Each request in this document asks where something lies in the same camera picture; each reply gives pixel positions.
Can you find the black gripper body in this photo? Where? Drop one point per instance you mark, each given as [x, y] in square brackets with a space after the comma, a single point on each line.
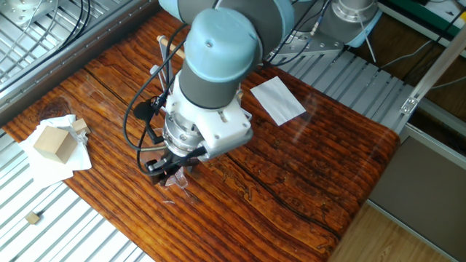
[180, 162]

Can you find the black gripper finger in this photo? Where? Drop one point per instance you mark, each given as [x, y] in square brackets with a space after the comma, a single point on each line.
[156, 165]
[165, 178]

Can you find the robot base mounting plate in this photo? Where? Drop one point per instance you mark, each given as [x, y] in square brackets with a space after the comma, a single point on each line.
[309, 45]

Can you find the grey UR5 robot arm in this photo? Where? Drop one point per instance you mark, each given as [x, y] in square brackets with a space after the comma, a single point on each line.
[218, 54]

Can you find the white mug drying rack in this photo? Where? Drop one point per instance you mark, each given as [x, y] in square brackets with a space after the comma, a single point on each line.
[169, 43]

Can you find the small wooden cube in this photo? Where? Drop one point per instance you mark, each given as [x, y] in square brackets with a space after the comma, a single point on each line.
[80, 125]

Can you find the large wooden cube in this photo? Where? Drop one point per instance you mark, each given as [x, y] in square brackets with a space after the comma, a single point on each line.
[54, 143]

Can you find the crumpled white napkin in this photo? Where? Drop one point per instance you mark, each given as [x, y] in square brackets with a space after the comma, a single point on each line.
[47, 171]

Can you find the white paper sheet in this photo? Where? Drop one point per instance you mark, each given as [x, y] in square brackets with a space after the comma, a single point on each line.
[278, 100]

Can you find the tiny wooden cube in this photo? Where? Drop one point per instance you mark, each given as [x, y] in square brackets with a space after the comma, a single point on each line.
[32, 218]

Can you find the grey flat panel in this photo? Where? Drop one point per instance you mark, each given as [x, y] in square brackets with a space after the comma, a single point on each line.
[418, 189]

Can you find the aluminium table frame rail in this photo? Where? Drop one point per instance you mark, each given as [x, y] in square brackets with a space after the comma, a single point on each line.
[54, 69]

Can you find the silver round mount with plate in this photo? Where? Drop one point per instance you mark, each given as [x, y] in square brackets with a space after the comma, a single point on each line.
[22, 11]

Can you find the aluminium frame post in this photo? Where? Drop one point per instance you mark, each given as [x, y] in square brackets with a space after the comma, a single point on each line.
[437, 71]

